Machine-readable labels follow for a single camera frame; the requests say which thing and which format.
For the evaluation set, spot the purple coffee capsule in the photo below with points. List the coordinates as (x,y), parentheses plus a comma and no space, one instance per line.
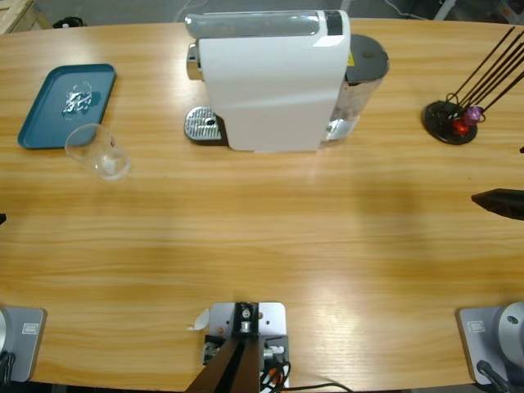
(473,114)

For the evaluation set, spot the clear drinking glass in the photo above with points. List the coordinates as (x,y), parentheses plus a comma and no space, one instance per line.
(108,163)

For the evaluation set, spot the white capsule coffee machine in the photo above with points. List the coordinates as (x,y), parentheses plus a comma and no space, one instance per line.
(266,90)

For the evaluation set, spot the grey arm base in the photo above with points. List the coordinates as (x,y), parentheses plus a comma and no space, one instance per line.
(479,340)
(24,344)

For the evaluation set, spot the red coffee capsule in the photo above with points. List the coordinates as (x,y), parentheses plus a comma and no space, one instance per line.
(462,127)

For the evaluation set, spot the black capsule holder with rods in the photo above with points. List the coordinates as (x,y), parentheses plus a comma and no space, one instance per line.
(440,123)

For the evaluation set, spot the teal plastic tray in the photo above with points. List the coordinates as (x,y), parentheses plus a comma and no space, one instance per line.
(45,106)

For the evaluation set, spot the clear water tank grey lid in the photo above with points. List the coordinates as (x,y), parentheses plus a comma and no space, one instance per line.
(366,53)

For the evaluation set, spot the small black object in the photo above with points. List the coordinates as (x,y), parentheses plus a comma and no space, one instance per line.
(69,22)

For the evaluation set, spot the white tape piece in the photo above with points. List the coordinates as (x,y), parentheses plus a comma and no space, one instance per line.
(201,319)

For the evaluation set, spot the white metal frame leg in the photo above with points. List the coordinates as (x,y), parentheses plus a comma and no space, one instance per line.
(444,10)

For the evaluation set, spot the black post bracket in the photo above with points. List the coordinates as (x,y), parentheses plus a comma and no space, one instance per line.
(213,348)

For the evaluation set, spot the white mount plate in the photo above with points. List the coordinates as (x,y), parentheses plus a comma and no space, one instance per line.
(272,315)

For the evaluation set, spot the dark camera post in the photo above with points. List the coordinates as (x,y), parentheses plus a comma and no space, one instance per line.
(233,368)

